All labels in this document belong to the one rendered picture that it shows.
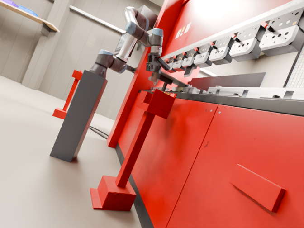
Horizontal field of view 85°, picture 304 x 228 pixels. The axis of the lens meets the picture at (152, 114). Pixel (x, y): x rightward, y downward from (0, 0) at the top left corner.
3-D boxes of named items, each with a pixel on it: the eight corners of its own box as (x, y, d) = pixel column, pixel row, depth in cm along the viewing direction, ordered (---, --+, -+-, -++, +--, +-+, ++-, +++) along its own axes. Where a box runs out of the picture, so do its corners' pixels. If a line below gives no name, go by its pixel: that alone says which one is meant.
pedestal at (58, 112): (54, 113, 278) (73, 67, 277) (70, 118, 287) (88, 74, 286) (52, 116, 260) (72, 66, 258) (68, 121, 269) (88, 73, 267)
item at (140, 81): (106, 140, 248) (166, -4, 244) (155, 155, 279) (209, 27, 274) (107, 146, 225) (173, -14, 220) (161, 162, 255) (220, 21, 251)
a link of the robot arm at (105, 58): (93, 62, 149) (98, 47, 149) (106, 68, 157) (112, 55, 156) (96, 61, 139) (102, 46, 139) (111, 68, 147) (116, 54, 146)
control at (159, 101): (135, 106, 119) (144, 82, 119) (153, 113, 127) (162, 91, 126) (146, 111, 101) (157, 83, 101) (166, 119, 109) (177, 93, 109)
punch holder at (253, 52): (228, 55, 104) (238, 30, 104) (237, 62, 107) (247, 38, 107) (249, 50, 90) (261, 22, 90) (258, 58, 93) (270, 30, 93)
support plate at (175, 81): (152, 73, 151) (153, 72, 151) (176, 85, 160) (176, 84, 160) (160, 71, 134) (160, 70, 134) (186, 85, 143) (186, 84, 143)
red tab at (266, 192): (229, 182, 59) (236, 163, 58) (232, 182, 59) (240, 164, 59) (271, 211, 45) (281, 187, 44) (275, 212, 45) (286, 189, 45)
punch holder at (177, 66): (172, 68, 179) (178, 54, 178) (178, 72, 182) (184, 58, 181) (178, 67, 165) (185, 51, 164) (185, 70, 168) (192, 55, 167)
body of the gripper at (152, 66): (145, 71, 115) (146, 53, 113) (156, 73, 119) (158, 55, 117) (149, 71, 109) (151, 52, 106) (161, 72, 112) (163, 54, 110)
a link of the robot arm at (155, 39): (159, 32, 115) (166, 29, 108) (157, 49, 117) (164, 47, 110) (149, 29, 111) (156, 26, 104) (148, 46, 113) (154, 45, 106)
